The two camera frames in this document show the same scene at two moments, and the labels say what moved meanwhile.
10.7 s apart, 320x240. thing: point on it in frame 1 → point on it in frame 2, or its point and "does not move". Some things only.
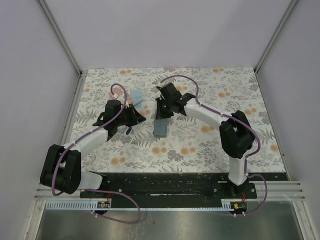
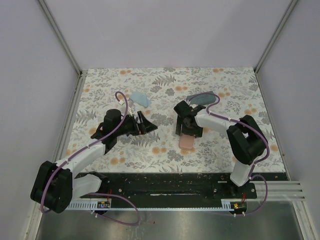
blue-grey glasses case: x=160 y=126 → x=202 y=99
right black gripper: x=160 y=114 → x=197 y=132
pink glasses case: x=118 y=90 → x=186 y=141
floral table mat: x=179 y=120 does not move
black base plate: x=179 y=186 does not move
